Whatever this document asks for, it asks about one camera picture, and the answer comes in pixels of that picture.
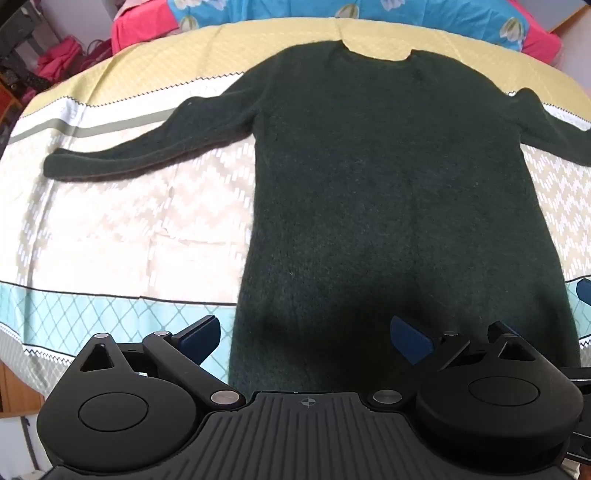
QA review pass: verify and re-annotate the patterned yellow white bed sheet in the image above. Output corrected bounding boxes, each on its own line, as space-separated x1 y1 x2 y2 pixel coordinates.
0 17 591 398

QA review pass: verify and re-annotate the black chair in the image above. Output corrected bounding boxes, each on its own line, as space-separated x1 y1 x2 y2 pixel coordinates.
0 0 49 90

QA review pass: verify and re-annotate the pile of pink clothes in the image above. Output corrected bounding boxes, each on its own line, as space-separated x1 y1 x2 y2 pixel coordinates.
34 36 112 86

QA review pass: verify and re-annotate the pink red blanket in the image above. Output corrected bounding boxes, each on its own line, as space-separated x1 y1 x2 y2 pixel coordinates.
111 0 565 58

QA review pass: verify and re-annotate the wooden bed frame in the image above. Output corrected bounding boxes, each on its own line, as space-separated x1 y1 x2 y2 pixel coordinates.
0 360 44 414

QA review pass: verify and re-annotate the dark green knit sweater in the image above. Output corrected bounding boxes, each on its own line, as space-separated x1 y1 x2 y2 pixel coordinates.
44 39 591 393

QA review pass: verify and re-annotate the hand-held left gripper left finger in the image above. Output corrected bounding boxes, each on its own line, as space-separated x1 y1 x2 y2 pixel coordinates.
78 315 245 411

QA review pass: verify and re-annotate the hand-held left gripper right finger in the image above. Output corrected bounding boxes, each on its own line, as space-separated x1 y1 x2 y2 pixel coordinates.
367 315 536 411

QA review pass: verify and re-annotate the blue floral quilt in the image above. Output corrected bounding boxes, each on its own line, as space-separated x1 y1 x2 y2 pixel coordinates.
167 0 539 52

